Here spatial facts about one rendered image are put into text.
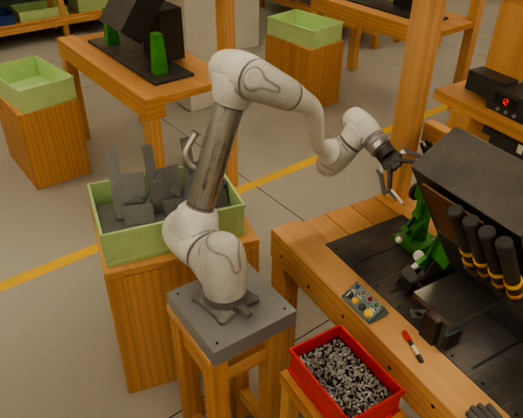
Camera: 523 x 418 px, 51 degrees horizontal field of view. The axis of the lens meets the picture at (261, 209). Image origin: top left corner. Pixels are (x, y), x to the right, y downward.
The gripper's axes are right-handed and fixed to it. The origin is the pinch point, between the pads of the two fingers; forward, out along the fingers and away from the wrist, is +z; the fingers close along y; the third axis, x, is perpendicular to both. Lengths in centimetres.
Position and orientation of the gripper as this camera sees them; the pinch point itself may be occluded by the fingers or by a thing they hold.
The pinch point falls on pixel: (417, 189)
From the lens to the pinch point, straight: 202.9
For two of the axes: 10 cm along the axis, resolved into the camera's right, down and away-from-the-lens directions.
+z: 5.1, 7.5, -4.2
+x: 4.6, 1.8, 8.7
